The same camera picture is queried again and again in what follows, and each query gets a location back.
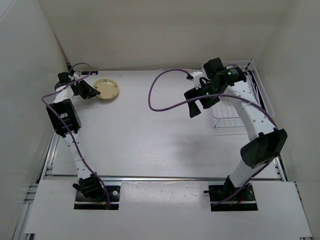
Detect aluminium frame rail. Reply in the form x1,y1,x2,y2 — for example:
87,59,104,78
12,74,313,240

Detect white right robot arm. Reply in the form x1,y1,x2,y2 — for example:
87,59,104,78
184,58,288,200

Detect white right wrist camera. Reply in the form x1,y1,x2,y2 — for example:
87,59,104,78
190,71,206,89

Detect white wire dish rack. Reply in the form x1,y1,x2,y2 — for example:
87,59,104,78
207,60,275,131

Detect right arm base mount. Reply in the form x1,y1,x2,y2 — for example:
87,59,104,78
203,183,258,212

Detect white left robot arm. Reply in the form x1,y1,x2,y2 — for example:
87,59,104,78
46,72,106,201

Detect black label sticker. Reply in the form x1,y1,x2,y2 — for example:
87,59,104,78
81,71,99,76

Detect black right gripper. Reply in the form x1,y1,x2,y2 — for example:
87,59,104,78
184,82,222,118

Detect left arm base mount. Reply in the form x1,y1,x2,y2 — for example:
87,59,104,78
73,181,121,211

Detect beige plate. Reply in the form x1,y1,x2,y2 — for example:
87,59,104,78
93,78,120,100

